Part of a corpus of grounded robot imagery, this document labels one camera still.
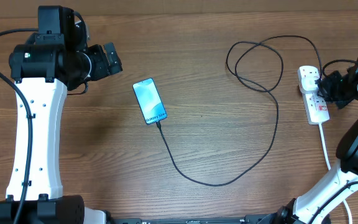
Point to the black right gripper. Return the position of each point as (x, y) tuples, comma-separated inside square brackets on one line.
[(323, 91)]

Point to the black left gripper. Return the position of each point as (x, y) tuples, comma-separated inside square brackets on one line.
[(102, 68)]

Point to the blue Galaxy smartphone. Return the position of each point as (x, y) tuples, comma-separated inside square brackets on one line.
[(149, 101)]

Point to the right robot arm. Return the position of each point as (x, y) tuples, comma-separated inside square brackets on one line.
[(341, 181)]

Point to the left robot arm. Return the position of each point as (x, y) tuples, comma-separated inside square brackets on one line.
[(53, 62)]

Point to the white charger plug adapter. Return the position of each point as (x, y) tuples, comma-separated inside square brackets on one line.
[(309, 84)]

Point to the white power strip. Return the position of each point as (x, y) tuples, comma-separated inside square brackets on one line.
[(315, 105)]

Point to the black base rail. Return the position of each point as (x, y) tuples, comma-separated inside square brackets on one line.
[(248, 219)]

